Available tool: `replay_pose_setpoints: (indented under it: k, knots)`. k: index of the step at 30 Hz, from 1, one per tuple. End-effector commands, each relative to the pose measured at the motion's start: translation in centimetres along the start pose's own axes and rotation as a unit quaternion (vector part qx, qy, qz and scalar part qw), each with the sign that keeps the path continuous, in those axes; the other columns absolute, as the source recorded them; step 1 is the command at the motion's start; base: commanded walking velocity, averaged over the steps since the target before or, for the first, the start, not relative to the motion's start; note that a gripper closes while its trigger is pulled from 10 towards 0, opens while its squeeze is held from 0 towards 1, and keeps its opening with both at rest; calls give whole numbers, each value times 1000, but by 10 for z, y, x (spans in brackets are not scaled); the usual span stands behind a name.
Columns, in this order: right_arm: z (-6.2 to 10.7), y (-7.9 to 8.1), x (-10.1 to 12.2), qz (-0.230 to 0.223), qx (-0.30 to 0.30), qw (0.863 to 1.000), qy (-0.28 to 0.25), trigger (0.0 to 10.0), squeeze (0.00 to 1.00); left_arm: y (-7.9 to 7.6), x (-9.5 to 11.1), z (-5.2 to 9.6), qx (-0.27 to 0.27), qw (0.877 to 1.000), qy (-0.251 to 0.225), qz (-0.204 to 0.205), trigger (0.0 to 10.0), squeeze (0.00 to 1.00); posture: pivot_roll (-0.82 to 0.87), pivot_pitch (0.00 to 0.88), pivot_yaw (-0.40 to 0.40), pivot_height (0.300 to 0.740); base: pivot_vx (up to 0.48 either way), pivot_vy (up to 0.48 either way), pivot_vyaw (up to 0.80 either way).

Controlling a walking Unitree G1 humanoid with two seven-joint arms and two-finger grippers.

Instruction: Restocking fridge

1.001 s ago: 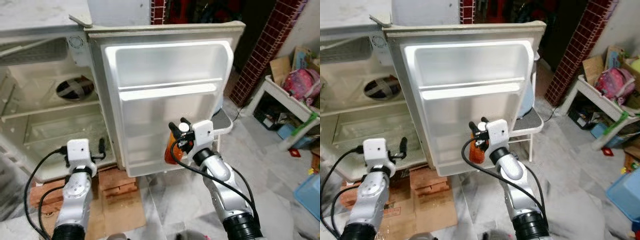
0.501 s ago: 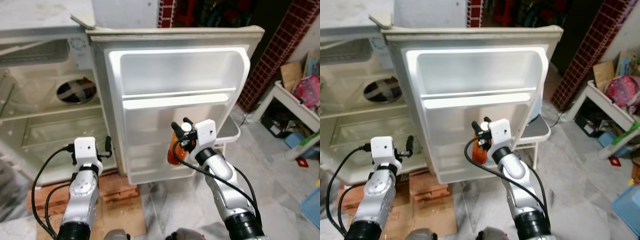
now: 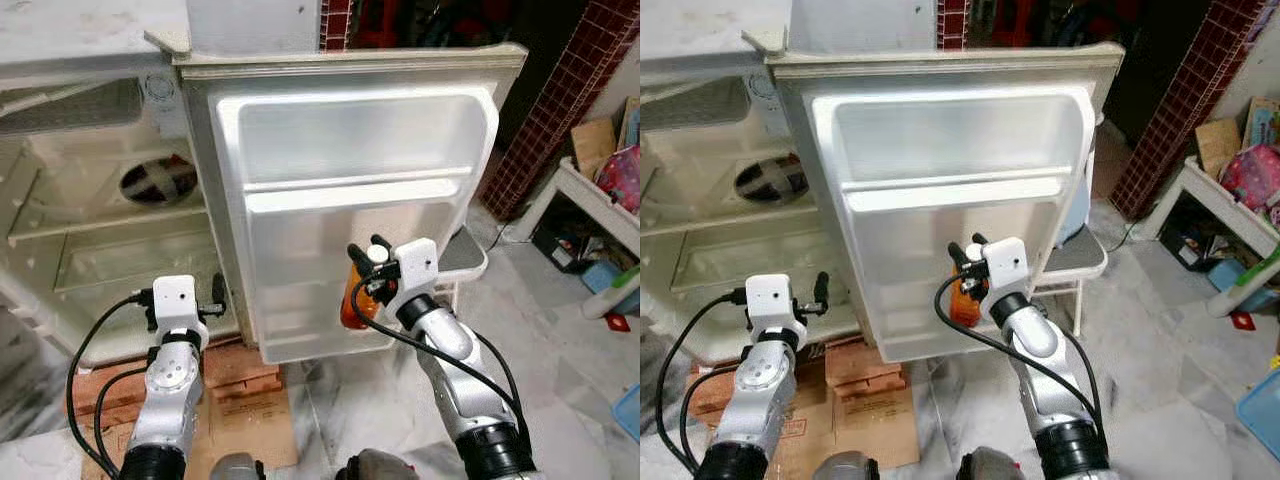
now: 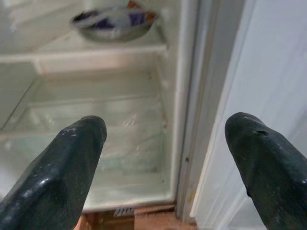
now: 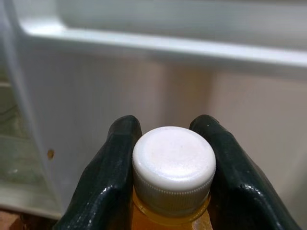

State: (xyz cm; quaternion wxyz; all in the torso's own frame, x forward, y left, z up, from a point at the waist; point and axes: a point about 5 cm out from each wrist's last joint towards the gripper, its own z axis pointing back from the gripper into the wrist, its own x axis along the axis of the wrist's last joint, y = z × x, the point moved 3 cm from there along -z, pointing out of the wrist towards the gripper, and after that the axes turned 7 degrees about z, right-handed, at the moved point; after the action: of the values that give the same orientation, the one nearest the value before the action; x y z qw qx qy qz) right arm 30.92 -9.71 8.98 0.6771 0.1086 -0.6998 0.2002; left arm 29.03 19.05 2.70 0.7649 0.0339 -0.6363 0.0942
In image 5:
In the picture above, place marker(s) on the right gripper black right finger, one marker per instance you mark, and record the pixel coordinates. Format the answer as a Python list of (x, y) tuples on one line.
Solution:
[(244, 196)]

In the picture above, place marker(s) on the yellow juice bottle white cap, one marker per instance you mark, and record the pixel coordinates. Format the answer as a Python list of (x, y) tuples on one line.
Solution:
[(173, 155)]

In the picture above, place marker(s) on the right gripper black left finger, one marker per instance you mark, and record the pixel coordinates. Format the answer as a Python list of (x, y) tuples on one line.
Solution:
[(105, 182)]

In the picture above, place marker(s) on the white fridge door shelf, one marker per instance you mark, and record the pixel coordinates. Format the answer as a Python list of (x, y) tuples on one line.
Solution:
[(168, 45)]

